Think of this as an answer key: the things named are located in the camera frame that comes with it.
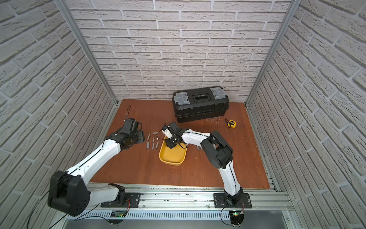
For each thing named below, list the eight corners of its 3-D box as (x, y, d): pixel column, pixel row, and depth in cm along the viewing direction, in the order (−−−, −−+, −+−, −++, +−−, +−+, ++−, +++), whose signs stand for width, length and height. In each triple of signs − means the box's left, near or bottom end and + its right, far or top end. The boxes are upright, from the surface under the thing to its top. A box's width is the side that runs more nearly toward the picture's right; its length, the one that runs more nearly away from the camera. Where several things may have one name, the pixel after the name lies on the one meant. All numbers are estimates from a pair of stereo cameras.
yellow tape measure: (226, 128, 105) (227, 126, 103) (225, 120, 110) (226, 118, 108) (236, 128, 105) (236, 126, 103) (234, 120, 110) (235, 118, 108)
